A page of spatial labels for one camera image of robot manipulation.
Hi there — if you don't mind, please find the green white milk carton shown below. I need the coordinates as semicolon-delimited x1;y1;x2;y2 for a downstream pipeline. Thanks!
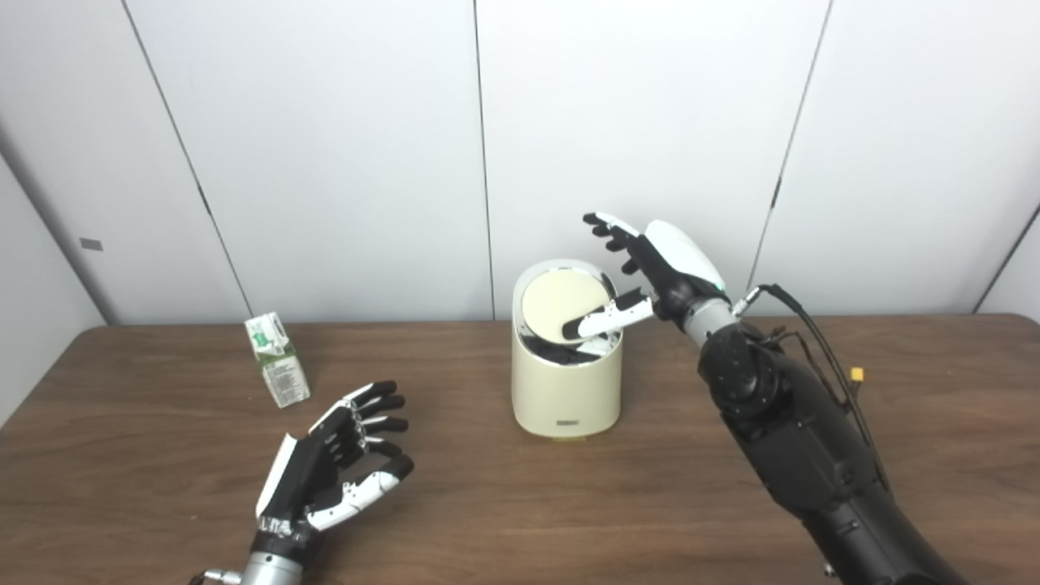
245;312;312;409

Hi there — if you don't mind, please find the cream round bin lid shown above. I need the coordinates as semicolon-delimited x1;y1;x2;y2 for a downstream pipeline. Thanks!
521;269;612;345

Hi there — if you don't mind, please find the black bin liner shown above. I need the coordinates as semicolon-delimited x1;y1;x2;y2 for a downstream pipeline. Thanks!
518;325;618;366

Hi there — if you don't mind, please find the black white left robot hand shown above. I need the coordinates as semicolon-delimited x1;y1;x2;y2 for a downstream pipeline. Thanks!
254;380;415;561

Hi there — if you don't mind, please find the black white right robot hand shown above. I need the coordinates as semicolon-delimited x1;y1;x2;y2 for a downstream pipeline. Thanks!
562;212;728;342

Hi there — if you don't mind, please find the cream lidded trash can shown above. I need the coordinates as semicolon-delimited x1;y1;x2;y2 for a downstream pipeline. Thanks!
511;259;624;440

